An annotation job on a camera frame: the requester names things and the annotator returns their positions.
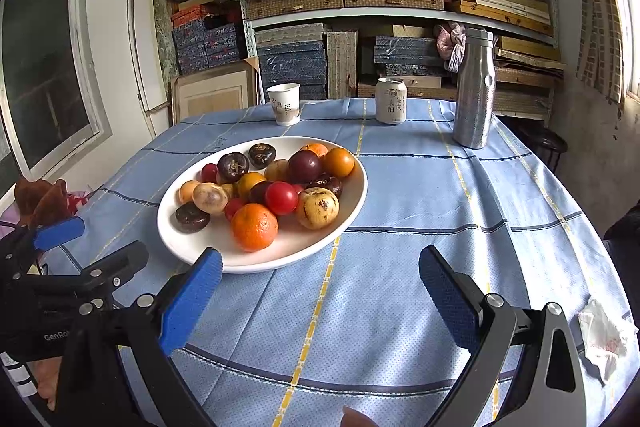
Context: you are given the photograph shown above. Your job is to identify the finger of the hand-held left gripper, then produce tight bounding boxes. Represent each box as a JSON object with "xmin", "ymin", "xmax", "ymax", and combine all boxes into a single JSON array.
[
  {"xmin": 0, "ymin": 216, "xmax": 86, "ymax": 258},
  {"xmin": 75, "ymin": 241, "xmax": 150, "ymax": 295}
]

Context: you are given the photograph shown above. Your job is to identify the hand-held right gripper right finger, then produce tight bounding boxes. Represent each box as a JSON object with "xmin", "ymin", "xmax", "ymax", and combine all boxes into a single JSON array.
[{"xmin": 419, "ymin": 245, "xmax": 587, "ymax": 427}]

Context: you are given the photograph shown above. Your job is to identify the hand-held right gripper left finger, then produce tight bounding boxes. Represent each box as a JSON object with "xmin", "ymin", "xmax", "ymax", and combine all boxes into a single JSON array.
[{"xmin": 55, "ymin": 247, "xmax": 224, "ymax": 427}]

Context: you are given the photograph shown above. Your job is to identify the dark brown water chestnut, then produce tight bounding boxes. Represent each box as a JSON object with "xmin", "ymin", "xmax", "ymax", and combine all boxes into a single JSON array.
[
  {"xmin": 174, "ymin": 201, "xmax": 211, "ymax": 234},
  {"xmin": 216, "ymin": 152, "xmax": 250, "ymax": 182},
  {"xmin": 248, "ymin": 143, "xmax": 278, "ymax": 170},
  {"xmin": 306, "ymin": 173, "xmax": 344, "ymax": 198}
]

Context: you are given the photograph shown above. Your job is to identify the white ceramic plate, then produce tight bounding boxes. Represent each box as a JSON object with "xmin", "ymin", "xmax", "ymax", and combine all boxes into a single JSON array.
[{"xmin": 157, "ymin": 136, "xmax": 369, "ymax": 274}]

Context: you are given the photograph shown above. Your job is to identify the dark red plum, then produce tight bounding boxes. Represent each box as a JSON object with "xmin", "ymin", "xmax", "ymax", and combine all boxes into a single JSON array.
[
  {"xmin": 248, "ymin": 181, "xmax": 273, "ymax": 206},
  {"xmin": 287, "ymin": 149, "xmax": 322, "ymax": 184}
]

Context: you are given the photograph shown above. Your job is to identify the plain tan pear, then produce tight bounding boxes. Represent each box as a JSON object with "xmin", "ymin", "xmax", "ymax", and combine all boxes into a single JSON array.
[{"xmin": 264, "ymin": 159, "xmax": 292, "ymax": 182}]

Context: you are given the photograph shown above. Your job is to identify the spotted tan pear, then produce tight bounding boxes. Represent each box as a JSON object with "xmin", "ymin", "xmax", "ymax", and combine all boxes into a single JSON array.
[{"xmin": 295, "ymin": 187, "xmax": 340, "ymax": 230}]

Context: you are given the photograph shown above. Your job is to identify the large orange persimmon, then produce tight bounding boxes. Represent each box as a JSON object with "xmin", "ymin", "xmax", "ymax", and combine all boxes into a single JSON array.
[{"xmin": 321, "ymin": 147, "xmax": 356, "ymax": 178}]

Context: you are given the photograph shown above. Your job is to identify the person's left hand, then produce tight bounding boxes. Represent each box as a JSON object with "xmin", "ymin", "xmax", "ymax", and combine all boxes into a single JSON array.
[{"xmin": 35, "ymin": 357, "xmax": 65, "ymax": 413}]

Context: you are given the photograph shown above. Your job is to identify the person's right hand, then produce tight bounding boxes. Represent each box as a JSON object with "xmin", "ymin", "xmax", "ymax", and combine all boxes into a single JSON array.
[{"xmin": 341, "ymin": 406, "xmax": 381, "ymax": 427}]

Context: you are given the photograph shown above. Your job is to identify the brown plush toy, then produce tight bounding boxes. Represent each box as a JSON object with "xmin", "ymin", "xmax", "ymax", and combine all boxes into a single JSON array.
[{"xmin": 14, "ymin": 178, "xmax": 76, "ymax": 228}]

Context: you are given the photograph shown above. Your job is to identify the red and white cloth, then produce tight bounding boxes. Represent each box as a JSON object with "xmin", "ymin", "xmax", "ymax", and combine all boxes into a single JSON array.
[{"xmin": 65, "ymin": 189, "xmax": 93, "ymax": 215}]

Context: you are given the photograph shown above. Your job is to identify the blue checked tablecloth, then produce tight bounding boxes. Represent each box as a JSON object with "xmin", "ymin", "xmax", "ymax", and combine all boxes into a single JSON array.
[{"xmin": 37, "ymin": 97, "xmax": 628, "ymax": 427}]

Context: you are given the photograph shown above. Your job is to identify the grey framed window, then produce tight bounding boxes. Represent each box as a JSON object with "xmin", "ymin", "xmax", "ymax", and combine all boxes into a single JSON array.
[{"xmin": 0, "ymin": 0, "xmax": 113, "ymax": 198}]

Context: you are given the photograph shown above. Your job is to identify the crumpled white tissue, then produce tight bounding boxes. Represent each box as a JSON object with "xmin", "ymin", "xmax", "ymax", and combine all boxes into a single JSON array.
[{"xmin": 576, "ymin": 297, "xmax": 640, "ymax": 383}]

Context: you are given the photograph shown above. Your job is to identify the black padded jacket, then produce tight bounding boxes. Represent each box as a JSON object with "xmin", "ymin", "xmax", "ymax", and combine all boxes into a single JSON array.
[{"xmin": 602, "ymin": 204, "xmax": 640, "ymax": 288}]

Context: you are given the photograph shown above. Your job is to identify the black round stool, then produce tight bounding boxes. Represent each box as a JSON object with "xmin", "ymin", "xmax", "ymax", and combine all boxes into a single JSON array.
[{"xmin": 520, "ymin": 127, "xmax": 568, "ymax": 168}]

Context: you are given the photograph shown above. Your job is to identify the beige framed panel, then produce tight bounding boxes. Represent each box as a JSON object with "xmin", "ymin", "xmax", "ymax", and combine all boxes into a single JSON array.
[{"xmin": 171, "ymin": 59, "xmax": 261, "ymax": 124}]

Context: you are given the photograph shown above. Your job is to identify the white leaning boards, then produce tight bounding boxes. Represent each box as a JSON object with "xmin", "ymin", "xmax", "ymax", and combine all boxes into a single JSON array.
[{"xmin": 126, "ymin": 0, "xmax": 171, "ymax": 115}]

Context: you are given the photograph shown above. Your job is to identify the white drink can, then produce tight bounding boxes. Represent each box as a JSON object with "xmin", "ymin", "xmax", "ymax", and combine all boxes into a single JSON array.
[{"xmin": 375, "ymin": 77, "xmax": 408, "ymax": 125}]

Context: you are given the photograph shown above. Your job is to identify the silver metal bottle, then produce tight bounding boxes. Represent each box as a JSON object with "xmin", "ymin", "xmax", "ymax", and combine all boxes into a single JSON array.
[{"xmin": 453, "ymin": 27, "xmax": 497, "ymax": 150}]

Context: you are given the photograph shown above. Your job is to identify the white paper cup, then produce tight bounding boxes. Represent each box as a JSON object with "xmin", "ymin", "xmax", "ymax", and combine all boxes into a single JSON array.
[{"xmin": 266, "ymin": 83, "xmax": 301, "ymax": 126}]

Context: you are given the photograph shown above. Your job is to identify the green marble slab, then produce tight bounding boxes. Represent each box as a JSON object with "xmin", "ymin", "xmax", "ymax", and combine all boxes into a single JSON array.
[{"xmin": 151, "ymin": 0, "xmax": 180, "ymax": 80}]

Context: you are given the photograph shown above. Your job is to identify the stack of blue floral boxes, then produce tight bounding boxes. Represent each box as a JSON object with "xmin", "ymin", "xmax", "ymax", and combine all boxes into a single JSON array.
[{"xmin": 171, "ymin": 4, "xmax": 247, "ymax": 75}]

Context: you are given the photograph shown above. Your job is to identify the stack of flat straw boxes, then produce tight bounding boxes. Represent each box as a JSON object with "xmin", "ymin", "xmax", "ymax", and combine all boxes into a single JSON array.
[{"xmin": 492, "ymin": 34, "xmax": 568, "ymax": 118}]

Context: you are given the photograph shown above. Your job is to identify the stack of dark blue boxes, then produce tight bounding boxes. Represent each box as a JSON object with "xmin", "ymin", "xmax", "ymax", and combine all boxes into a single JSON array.
[{"xmin": 372, "ymin": 36, "xmax": 451, "ymax": 78}]

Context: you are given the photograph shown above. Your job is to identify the pink cloth bundle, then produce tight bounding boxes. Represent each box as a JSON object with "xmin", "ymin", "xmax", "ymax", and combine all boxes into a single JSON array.
[{"xmin": 434, "ymin": 22, "xmax": 468, "ymax": 72}]

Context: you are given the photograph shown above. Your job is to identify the stack of grey-blue boxes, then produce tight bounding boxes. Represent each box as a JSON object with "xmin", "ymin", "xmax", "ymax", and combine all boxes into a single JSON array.
[{"xmin": 254, "ymin": 24, "xmax": 331, "ymax": 100}]

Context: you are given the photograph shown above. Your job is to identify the upright woven tan box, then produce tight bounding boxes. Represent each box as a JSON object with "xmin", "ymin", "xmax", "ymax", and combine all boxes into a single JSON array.
[{"xmin": 325, "ymin": 31, "xmax": 360, "ymax": 100}]

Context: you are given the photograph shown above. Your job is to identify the white metal shelf rack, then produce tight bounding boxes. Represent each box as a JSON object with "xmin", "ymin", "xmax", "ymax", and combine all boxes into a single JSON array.
[{"xmin": 232, "ymin": 0, "xmax": 561, "ymax": 128}]

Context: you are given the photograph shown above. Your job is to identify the brick pattern curtain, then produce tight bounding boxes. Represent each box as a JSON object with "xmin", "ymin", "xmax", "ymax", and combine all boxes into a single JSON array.
[{"xmin": 567, "ymin": 0, "xmax": 626, "ymax": 102}]

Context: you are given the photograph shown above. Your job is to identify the bright window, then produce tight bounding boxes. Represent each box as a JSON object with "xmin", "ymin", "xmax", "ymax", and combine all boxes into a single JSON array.
[{"xmin": 597, "ymin": 0, "xmax": 640, "ymax": 108}]

